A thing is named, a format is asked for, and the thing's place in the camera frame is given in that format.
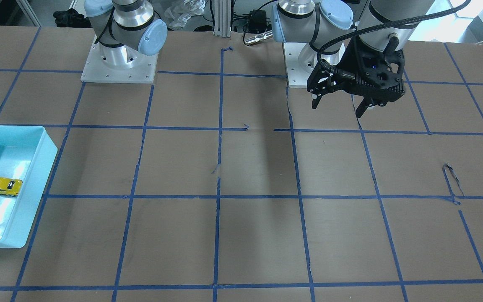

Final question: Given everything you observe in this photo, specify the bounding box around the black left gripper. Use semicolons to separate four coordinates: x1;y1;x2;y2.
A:
307;40;405;119

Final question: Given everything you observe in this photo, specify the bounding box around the yellow toy beetle car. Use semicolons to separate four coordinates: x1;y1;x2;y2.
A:
0;177;23;197

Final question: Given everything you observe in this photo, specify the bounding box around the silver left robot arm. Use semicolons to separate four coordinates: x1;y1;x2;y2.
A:
271;0;433;118

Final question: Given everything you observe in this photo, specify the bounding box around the light blue plastic bin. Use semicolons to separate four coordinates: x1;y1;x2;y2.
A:
0;125;57;248

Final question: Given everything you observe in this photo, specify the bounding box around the silver cylindrical connector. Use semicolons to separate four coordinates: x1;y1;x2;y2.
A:
243;30;273;46

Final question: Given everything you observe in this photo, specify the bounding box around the black power adapter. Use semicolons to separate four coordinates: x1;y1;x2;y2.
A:
247;10;267;33

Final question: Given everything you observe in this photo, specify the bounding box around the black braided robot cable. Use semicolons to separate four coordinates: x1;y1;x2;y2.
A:
316;0;473;82

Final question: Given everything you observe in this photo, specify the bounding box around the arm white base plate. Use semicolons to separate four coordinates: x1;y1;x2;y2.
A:
283;42;317;88
80;42;159;84

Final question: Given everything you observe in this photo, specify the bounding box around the aluminium profile post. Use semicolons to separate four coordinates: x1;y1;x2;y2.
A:
210;0;232;38

